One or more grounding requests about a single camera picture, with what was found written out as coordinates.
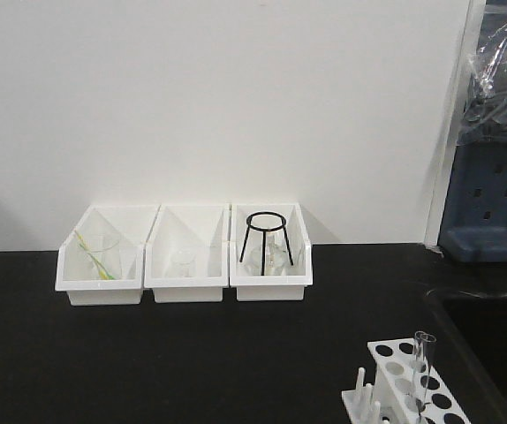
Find grey blue drying pegboard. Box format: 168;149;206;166
437;1;507;262

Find clear glass beaker left bin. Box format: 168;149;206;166
87;234;122;280

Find clear glass beaker middle bin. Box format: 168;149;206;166
169;249;195;277

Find white left storage bin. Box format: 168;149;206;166
55;205;159;307

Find white storage bin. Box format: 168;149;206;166
55;205;159;307
144;203;231;303
229;203;313;301

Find clear glass beaker bin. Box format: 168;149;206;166
169;249;195;277
87;234;122;280

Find yellow green glass rod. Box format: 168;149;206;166
74;231;115;280

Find clear glass test tube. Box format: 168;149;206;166
408;330;437;423

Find white right storage bin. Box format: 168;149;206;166
229;203;313;301

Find white middle storage bin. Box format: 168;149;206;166
144;203;231;303

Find plastic bag of pegs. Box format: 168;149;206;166
458;4;507;146

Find white test tube rack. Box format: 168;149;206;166
341;338;470;423

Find clear glass flask right bin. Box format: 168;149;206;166
245;233;291;276

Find black metal tripod stand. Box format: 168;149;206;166
239;211;293;276

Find black lab sink basin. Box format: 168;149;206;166
425;289;507;423

